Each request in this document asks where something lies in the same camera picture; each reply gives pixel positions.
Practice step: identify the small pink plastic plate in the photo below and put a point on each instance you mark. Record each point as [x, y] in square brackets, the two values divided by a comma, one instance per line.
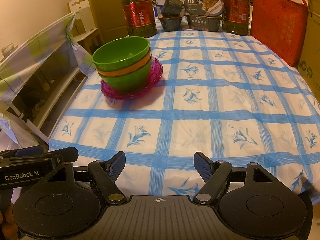
[156, 76]

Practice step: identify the small green bowl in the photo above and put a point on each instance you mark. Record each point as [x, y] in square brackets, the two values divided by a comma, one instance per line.
[117, 52]

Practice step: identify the large green bowl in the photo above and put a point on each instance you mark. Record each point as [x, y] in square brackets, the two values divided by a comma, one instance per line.
[127, 82]

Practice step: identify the dark small bowls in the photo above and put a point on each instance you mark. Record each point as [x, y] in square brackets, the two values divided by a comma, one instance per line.
[171, 23]

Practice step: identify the large pink glass dish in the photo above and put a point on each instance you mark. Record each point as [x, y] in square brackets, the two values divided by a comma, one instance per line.
[117, 96]

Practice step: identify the wooden door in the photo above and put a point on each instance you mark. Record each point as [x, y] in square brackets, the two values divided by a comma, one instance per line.
[110, 5]

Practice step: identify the dark oil bottle red label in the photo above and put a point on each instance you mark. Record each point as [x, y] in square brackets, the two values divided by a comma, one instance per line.
[138, 12]

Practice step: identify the small pink glass dish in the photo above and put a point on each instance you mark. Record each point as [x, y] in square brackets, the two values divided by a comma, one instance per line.
[158, 66]

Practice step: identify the white and blue box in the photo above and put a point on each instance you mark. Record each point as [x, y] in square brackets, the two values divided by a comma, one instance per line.
[160, 0]

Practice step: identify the red tote bag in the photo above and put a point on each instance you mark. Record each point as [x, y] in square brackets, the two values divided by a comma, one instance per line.
[277, 25]

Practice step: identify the orange bowl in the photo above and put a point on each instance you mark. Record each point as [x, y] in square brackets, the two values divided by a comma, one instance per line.
[112, 74]

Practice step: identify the tilted black plastic cup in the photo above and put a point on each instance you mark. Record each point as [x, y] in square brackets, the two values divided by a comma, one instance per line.
[173, 5]

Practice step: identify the person's left hand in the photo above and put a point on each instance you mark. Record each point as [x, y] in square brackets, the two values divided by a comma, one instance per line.
[7, 220]

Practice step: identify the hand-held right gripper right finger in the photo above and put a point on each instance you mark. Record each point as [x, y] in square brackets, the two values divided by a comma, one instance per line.
[203, 166]

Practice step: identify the green checkered cloth cover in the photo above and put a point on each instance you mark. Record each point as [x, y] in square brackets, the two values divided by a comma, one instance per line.
[37, 45]

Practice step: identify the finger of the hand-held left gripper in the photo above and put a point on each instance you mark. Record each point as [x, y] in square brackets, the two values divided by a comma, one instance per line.
[28, 152]
[66, 155]

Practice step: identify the large cardboard box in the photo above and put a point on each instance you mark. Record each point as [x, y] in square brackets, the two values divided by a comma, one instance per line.
[312, 42]

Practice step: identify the white wooden shelf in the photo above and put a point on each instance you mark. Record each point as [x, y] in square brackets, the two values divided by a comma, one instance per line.
[82, 7]

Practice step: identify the black instant rice box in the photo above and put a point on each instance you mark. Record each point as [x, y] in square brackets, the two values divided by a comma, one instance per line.
[203, 5]

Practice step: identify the blue checkered tablecloth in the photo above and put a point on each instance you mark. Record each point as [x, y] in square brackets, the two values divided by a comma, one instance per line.
[200, 105]

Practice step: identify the black instant meal box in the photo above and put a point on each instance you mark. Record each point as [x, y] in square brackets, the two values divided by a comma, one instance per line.
[203, 22]

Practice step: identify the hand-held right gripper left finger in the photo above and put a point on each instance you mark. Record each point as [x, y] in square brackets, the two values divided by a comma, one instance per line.
[117, 166]

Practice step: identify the pale cloth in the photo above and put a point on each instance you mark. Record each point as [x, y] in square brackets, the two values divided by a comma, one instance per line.
[15, 135]

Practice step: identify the green oil bottle red label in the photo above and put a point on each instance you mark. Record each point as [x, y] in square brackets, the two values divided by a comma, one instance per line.
[235, 10]

